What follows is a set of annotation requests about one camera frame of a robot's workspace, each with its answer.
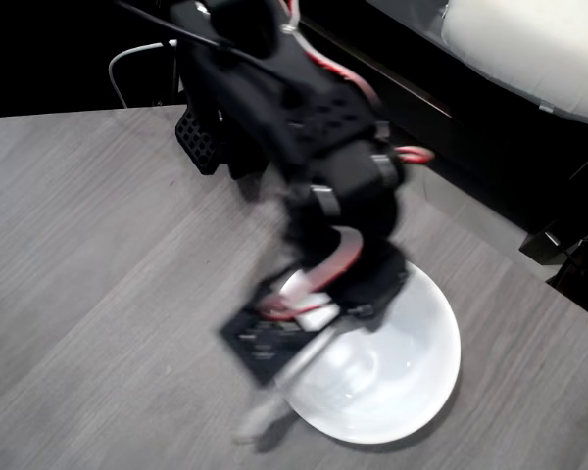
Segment black box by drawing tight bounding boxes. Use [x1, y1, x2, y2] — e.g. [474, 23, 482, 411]
[518, 219, 588, 268]

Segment white round plate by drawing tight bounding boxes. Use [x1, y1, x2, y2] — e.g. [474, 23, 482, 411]
[273, 258, 463, 446]

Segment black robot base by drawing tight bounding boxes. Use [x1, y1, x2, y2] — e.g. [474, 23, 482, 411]
[174, 104, 275, 181]

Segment metal fork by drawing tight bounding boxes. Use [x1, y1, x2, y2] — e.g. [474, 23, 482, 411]
[231, 324, 343, 445]

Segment white cushion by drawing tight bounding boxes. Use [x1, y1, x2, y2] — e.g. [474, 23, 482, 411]
[366, 0, 588, 131]

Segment black furniture frame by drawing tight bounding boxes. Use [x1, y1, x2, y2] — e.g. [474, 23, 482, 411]
[298, 0, 588, 236]

